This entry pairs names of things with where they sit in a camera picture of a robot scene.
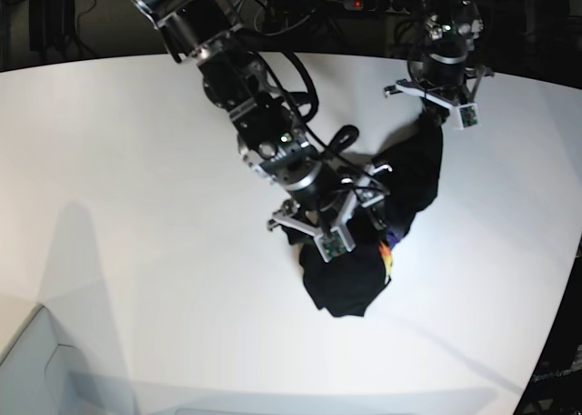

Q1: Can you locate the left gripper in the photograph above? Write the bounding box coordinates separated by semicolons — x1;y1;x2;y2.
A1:
384;66;494;115

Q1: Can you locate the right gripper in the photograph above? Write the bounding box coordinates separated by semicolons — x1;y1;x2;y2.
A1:
267;160;392;245

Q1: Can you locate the black printed t-shirt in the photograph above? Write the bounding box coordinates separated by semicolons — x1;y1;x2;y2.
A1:
283;111;445;318

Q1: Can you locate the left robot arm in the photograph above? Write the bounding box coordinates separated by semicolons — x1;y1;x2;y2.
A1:
384;0;494;127

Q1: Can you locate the black power strip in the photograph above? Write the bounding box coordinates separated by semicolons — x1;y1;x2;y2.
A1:
343;0;416;15

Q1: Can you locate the grey plastic bin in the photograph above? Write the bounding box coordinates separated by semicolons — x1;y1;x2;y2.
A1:
1;307;80;414

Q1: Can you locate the black device on floor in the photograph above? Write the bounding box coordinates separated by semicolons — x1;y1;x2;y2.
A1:
28;0;75;54

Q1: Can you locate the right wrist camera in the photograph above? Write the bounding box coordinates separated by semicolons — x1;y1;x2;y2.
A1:
314;229;356;263

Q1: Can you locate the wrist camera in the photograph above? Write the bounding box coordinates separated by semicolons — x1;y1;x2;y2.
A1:
314;229;356;263
457;103;479;129

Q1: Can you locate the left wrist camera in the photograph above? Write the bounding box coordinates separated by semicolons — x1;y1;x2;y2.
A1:
457;103;479;129

